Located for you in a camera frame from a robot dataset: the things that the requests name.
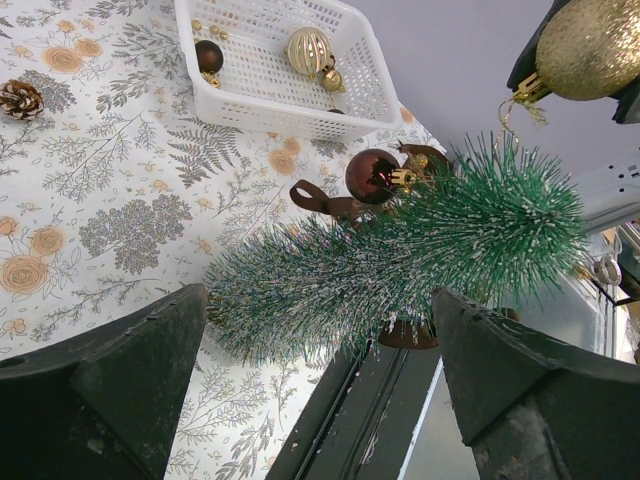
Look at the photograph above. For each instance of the white plastic basket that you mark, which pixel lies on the white plastic basket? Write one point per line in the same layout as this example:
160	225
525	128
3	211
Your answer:
261	92

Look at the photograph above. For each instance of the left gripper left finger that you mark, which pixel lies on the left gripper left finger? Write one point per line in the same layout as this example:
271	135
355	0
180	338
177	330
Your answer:
104	404

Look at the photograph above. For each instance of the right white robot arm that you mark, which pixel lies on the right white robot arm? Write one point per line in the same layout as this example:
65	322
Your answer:
611	192

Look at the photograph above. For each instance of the medium gold bauble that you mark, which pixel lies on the medium gold bauble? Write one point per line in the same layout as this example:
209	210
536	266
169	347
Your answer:
588	51

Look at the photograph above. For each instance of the floral patterned mat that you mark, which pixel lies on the floral patterned mat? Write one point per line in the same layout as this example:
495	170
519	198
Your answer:
117	195

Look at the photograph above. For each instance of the dark brown bauble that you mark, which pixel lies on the dark brown bauble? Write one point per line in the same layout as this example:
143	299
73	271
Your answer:
210	61

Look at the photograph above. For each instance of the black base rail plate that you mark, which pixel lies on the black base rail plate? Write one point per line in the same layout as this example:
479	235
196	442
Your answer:
361	418

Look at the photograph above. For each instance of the small gold bell ornament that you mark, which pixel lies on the small gold bell ornament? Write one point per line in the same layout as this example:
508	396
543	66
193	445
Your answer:
332	81

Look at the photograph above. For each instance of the small frosted christmas tree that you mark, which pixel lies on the small frosted christmas tree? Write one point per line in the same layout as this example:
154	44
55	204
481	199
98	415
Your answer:
501	222

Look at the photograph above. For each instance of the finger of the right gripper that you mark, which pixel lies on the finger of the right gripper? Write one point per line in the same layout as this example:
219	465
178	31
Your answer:
628	104
525	63

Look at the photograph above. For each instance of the large gold striped bauble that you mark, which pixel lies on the large gold striped bauble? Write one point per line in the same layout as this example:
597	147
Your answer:
308	51

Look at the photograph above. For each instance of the dark red glossy bauble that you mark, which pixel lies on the dark red glossy bauble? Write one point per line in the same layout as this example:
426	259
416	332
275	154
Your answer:
373	176

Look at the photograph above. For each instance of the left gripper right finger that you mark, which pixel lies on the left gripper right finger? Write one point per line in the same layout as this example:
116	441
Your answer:
531	406

